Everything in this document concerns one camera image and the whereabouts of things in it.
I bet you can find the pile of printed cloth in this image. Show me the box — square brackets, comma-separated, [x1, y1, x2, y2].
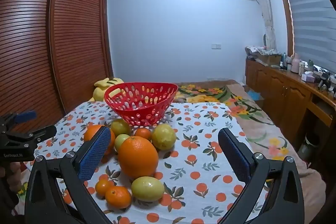
[245, 46, 279, 57]

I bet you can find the black desk gadget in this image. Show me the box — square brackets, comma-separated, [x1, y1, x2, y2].
[317, 71, 334, 91]

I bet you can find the grey trash bin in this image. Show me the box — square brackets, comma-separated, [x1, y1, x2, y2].
[298, 132, 319, 161]

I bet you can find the yellow-green lemon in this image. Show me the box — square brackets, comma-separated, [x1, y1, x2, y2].
[151, 124, 176, 151]
[131, 176, 165, 202]
[110, 118, 132, 137]

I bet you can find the striped window blind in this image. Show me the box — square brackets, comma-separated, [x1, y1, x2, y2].
[277, 0, 336, 75]

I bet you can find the large oval orange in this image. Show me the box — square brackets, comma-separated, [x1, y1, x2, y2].
[117, 135, 159, 179]

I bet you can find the small mandarin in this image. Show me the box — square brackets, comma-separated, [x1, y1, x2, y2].
[105, 186, 132, 209]
[95, 179, 112, 197]
[134, 128, 152, 141]

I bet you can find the yellow plush toy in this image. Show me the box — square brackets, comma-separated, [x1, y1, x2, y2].
[88, 77, 125, 102]

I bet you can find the cardboard box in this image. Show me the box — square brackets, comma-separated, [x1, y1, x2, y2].
[256, 53, 282, 66]

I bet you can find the small green lemon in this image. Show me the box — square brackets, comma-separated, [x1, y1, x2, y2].
[114, 134, 131, 152]

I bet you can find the pink bottle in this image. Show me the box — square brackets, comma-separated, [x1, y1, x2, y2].
[291, 53, 301, 73]

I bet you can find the brown slatted wardrobe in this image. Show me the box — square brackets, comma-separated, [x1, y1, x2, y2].
[0, 0, 114, 135]

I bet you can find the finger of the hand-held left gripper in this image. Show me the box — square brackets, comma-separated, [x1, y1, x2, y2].
[5, 125, 57, 147]
[0, 110, 37, 132]

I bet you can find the orange print tablecloth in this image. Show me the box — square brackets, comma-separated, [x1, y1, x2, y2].
[16, 101, 273, 224]

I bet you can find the floral blanket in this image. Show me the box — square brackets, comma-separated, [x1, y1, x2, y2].
[172, 80, 326, 224]

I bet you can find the wooden window frame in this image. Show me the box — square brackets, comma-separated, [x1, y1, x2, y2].
[272, 0, 296, 56]

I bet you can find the red plastic basket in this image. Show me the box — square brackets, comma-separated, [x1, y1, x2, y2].
[104, 82, 179, 127]

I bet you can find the person's left hand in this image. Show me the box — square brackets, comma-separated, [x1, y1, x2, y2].
[7, 161, 25, 195]

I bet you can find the round orange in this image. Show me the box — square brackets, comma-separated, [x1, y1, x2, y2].
[83, 124, 116, 156]

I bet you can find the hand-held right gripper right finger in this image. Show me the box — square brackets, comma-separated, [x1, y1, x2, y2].
[218, 128, 305, 224]

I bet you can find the wooden cabinet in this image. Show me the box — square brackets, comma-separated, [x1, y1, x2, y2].
[245, 57, 336, 151]

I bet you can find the pink tissue box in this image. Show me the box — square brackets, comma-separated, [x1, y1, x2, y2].
[301, 71, 315, 83]

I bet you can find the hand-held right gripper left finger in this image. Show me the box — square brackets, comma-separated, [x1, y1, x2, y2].
[24, 126, 116, 224]

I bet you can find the white curtain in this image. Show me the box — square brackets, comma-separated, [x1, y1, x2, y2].
[249, 0, 277, 51]

